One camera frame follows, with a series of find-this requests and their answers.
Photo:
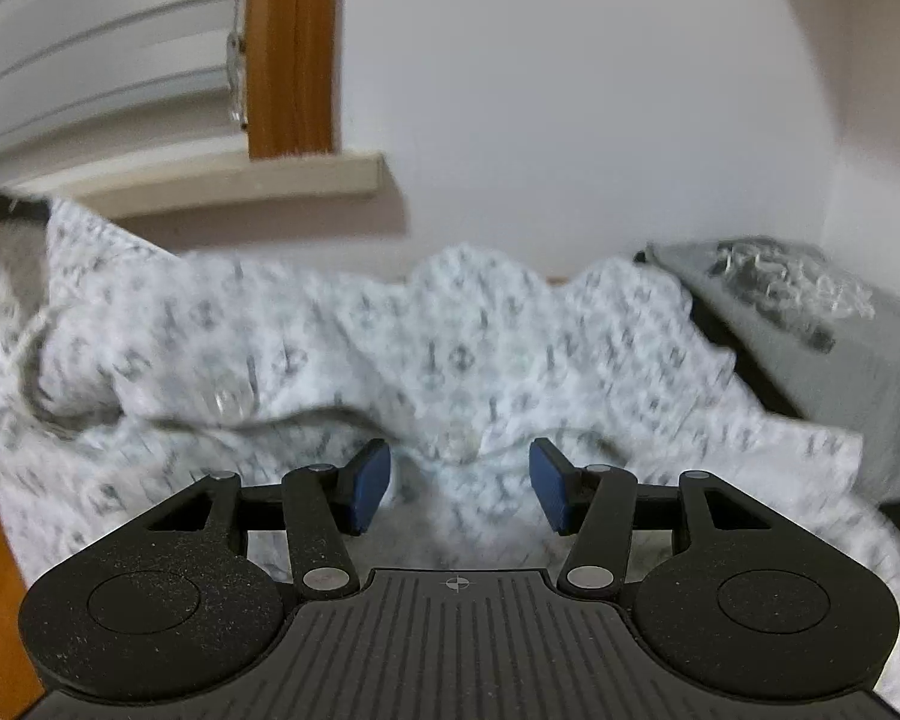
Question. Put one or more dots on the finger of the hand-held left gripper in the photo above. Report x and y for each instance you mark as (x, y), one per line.
(4, 206)

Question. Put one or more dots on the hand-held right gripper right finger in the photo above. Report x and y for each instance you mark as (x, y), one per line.
(549, 481)

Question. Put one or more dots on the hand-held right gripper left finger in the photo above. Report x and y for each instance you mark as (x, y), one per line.
(367, 484)

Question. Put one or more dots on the white checker-print shirt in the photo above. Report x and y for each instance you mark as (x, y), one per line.
(435, 345)

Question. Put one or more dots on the grey window blind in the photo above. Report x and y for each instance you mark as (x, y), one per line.
(97, 52)

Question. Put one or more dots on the beige window sill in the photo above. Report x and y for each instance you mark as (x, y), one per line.
(270, 180)

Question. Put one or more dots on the grey printed t-shirt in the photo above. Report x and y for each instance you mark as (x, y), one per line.
(817, 345)

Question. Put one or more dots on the wooden window frame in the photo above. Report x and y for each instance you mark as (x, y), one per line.
(292, 45)

